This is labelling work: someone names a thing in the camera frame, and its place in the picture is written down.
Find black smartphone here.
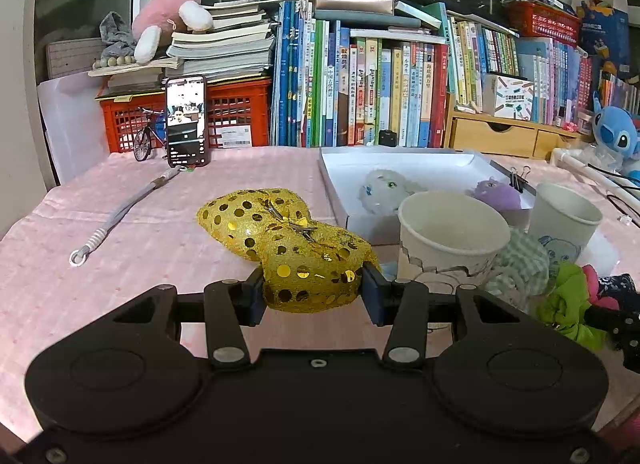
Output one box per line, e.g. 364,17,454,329
165,74,210,168

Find black binder clip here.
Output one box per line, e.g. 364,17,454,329
509,166,532,193

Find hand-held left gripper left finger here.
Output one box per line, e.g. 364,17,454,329
112,266,266,370

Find red plastic basket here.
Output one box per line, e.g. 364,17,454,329
505,0,583,48

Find paper cup with blue print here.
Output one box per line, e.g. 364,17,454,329
527,182,604,265

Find white fluffy plush ball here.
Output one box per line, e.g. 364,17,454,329
358,169,426,217

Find white plastic tubes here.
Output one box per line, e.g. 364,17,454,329
550,146,640,205

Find pink and white plush toy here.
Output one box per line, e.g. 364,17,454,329
131,0,215,64

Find stack of flat books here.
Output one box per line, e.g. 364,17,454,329
88,0,283,90

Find white grid board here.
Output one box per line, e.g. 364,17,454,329
46,38,108,80

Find row of upright books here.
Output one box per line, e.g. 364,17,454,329
445,14,640,131
270,0,451,148

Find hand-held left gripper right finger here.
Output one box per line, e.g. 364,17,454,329
361,264,524,370

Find gold sequin bow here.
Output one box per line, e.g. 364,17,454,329
196,188,382,315

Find wide white paper cup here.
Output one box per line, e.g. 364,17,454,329
397,190,512,291

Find blue printed carton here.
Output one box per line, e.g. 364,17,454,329
575,0,632,75

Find pink tablecloth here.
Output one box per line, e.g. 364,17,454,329
0,144,640,445

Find white shallow cardboard box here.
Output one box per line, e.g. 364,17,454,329
318,146,537,245

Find green checked scrunchie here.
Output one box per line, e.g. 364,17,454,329
482,231,551,301

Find pink scrunchie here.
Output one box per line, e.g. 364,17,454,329
581,264,621,312

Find grey cloth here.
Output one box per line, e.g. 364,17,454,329
99,11,137,60

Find small printed white box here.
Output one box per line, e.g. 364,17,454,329
481,72,535,121

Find miniature bicycle model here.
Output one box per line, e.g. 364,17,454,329
133,107,168,163

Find purple fluffy plush toy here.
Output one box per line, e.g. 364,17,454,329
467,176,523,212

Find string of wooden beads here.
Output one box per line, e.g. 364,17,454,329
92,56,136,70

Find bright green scrunchie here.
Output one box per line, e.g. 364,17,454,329
537,261,608,352

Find grey lanyard strap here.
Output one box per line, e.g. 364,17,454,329
69,167,182,267

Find red plastic crate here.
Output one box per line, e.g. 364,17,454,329
98,78,272,155

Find wooden drawer organizer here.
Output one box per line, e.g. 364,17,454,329
444,94,592,159

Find blue alien plush toy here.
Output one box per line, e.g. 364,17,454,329
591,90,640,175

